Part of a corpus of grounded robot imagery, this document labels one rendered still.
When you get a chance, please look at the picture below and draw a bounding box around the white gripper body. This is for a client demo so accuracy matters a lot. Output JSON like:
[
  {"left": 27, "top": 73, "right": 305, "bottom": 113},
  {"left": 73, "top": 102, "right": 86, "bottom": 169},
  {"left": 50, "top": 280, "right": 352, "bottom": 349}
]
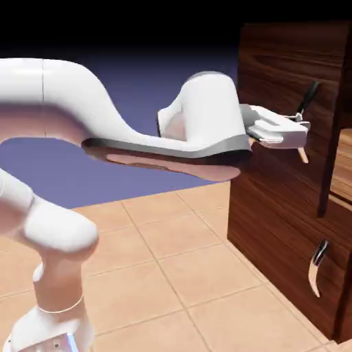
[{"left": 253, "top": 105, "right": 312, "bottom": 150}]

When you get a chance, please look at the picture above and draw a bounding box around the curved dark metal handle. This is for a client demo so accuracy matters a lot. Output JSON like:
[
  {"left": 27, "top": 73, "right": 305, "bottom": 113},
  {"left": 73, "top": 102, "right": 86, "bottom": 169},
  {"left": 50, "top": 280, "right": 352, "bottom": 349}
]
[
  {"left": 307, "top": 238, "right": 330, "bottom": 298},
  {"left": 296, "top": 80, "right": 322, "bottom": 164}
]

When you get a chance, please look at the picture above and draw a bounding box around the dark wood cabinet door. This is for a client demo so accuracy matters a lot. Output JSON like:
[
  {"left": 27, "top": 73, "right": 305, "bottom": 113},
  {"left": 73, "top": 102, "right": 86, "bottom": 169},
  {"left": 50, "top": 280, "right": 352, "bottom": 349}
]
[
  {"left": 227, "top": 175, "right": 352, "bottom": 344},
  {"left": 230, "top": 21, "right": 351, "bottom": 219}
]

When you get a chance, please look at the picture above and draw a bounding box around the dark wood cabinet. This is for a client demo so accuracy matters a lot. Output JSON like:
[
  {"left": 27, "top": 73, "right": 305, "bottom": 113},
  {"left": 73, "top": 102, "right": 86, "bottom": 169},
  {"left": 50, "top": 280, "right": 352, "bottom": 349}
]
[{"left": 227, "top": 21, "right": 352, "bottom": 344}]

